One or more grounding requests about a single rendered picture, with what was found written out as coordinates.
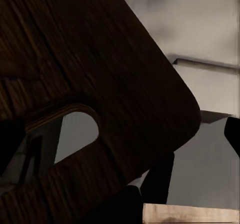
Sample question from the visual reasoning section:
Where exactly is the cutting board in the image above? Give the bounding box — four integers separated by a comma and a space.
0, 0, 201, 224

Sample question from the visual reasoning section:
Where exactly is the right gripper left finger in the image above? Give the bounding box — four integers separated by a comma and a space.
0, 117, 26, 177

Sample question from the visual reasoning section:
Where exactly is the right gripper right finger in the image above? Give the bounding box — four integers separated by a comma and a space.
224, 117, 240, 157

